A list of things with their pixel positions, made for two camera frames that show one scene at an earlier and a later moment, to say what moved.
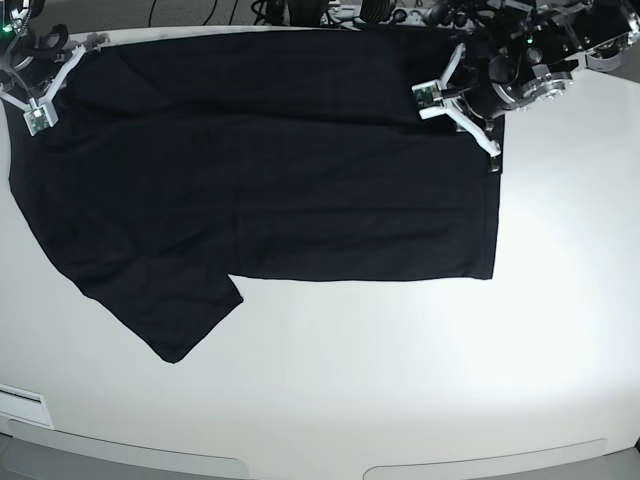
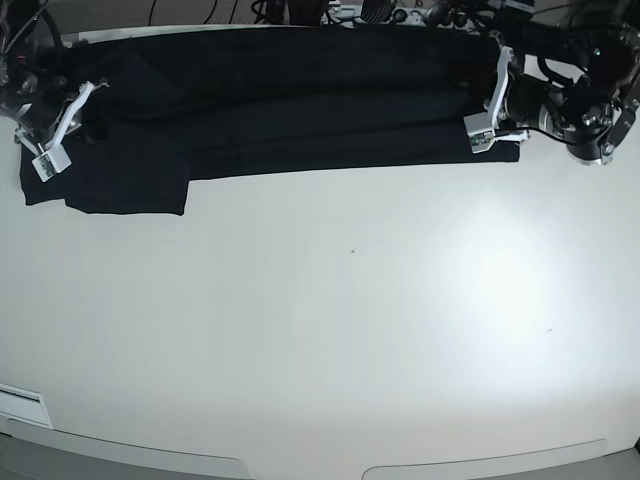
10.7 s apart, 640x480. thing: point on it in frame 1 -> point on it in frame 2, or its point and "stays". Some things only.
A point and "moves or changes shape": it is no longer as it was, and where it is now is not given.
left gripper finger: (92, 44) -> (85, 91)
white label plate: (24, 405) stays
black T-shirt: (182, 158) moves or changes shape
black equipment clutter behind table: (471, 14) stays
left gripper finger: (15, 102) -> (19, 137)
